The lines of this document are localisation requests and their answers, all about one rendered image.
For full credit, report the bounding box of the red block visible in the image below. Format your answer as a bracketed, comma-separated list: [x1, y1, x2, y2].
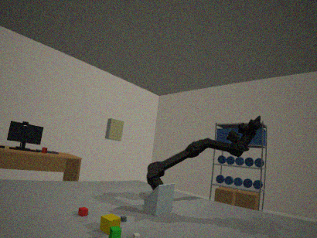
[78, 207, 88, 217]

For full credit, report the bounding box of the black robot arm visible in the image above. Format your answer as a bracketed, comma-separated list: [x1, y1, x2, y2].
[146, 123, 251, 190]

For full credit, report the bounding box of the yellow block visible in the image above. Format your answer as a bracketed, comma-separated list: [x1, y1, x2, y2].
[100, 213, 121, 235]

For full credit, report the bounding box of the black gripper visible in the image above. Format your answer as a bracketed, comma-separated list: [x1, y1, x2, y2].
[242, 116, 261, 140]

